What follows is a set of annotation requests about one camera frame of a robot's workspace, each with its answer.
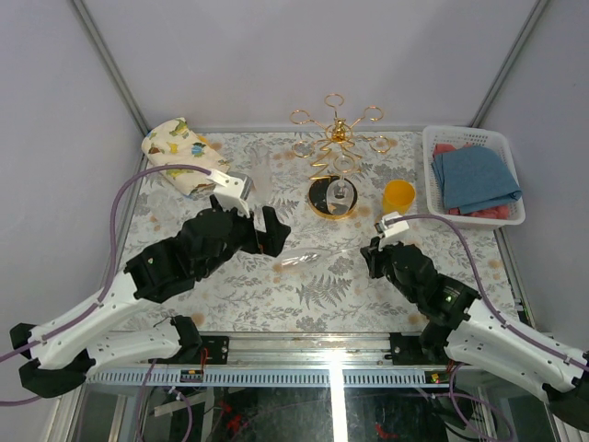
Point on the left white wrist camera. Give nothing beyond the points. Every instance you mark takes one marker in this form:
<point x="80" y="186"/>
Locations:
<point x="232" y="190"/>

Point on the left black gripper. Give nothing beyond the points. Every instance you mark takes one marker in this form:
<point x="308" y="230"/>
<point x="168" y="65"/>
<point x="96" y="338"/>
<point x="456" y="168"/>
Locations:
<point x="270" y="243"/>

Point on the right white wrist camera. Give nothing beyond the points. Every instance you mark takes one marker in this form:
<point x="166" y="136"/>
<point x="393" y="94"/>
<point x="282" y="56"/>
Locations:
<point x="391" y="229"/>

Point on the yellow plastic goblet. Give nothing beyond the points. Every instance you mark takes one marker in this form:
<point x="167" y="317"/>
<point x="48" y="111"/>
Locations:
<point x="398" y="197"/>

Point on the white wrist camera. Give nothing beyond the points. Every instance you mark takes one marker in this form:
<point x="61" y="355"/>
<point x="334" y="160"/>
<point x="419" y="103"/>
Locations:
<point x="391" y="229"/>
<point x="232" y="190"/>

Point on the blue folded cloth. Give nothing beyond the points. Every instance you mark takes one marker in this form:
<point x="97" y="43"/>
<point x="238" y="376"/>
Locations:
<point x="474" y="177"/>

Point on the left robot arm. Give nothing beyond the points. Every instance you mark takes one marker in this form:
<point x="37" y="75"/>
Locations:
<point x="62" y="353"/>

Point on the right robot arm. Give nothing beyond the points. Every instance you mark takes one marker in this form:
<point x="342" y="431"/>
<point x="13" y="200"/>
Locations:
<point x="462" y="327"/>

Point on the tall clear flute glass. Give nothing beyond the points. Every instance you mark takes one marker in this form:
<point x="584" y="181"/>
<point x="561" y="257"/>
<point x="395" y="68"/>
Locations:
<point x="261" y="173"/>

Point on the dinosaur print cloth bag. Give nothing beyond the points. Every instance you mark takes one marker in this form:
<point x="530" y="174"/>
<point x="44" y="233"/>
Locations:
<point x="174" y="142"/>

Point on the clear glass near left edge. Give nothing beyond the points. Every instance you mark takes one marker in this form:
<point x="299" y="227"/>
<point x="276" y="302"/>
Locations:
<point x="164" y="208"/>

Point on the short clear wine glass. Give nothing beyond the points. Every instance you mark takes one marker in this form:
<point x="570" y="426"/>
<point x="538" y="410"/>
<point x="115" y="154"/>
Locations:
<point x="339" y="195"/>

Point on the floral table mat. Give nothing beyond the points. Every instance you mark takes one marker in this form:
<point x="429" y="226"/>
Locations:
<point x="337" y="295"/>

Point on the slim clear champagne flute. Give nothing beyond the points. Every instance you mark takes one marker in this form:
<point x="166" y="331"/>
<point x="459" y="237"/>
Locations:
<point x="298" y="259"/>

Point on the aluminium front rail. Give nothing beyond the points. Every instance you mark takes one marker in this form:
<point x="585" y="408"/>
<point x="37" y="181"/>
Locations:
<point x="246" y="359"/>

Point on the white plastic basket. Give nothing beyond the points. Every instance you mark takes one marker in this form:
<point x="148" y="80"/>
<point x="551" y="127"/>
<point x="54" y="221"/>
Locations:
<point x="470" y="177"/>

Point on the red cloth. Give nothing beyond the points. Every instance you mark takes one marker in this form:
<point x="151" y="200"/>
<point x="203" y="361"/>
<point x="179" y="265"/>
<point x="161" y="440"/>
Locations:
<point x="488" y="212"/>

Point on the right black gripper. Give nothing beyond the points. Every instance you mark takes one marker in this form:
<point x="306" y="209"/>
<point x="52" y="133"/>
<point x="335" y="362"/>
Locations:
<point x="373" y="257"/>

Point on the gold wine glass rack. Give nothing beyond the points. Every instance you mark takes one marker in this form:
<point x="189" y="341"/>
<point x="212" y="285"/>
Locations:
<point x="339" y="137"/>

